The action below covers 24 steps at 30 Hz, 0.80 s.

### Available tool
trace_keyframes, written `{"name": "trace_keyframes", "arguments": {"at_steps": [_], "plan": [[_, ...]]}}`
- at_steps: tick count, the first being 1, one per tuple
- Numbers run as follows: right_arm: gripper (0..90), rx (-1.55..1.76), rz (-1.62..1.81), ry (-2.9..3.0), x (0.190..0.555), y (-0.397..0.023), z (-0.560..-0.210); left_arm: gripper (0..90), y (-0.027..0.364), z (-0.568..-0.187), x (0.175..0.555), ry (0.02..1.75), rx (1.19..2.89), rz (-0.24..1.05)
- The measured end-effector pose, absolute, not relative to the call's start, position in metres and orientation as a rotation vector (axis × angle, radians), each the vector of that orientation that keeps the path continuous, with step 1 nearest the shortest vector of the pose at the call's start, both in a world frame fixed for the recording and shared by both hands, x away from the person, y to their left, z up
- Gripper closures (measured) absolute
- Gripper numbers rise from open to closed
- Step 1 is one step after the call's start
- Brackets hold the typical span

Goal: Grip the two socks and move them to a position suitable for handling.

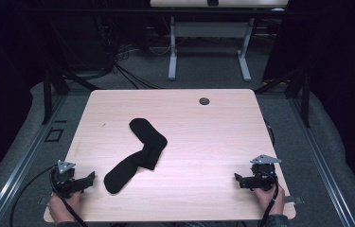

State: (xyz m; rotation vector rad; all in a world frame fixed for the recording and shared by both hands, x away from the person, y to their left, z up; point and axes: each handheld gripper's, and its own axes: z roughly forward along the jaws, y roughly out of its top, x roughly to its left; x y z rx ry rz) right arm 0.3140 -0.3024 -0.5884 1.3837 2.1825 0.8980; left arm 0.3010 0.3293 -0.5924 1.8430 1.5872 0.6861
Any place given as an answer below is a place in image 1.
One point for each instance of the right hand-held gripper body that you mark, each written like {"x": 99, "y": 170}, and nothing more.
{"x": 263, "y": 176}

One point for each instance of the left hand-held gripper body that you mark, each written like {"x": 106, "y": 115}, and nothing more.
{"x": 63, "y": 181}

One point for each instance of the person's right hand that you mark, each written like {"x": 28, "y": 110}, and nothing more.
{"x": 271, "y": 201}

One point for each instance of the person's left hand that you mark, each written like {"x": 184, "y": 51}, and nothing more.
{"x": 61, "y": 208}

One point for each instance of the black metal stand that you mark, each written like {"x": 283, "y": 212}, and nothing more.
{"x": 47, "y": 94}
{"x": 306, "y": 101}

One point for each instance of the dark curtain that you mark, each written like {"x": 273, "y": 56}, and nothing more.
{"x": 345, "y": 78}
{"x": 1, "y": 78}

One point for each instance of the white desk with grey legs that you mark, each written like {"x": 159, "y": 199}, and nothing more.
{"x": 209, "y": 30}

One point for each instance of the small black device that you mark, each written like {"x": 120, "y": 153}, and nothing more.
{"x": 212, "y": 2}

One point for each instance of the grey metal table bracket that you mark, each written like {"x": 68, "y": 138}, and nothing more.
{"x": 43, "y": 200}
{"x": 294, "y": 199}

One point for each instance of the grey metal floor rail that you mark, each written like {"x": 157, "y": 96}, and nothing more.
{"x": 323, "y": 164}
{"x": 23, "y": 164}

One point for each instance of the black horizontal frame bar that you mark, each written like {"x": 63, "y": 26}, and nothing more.
{"x": 134, "y": 12}

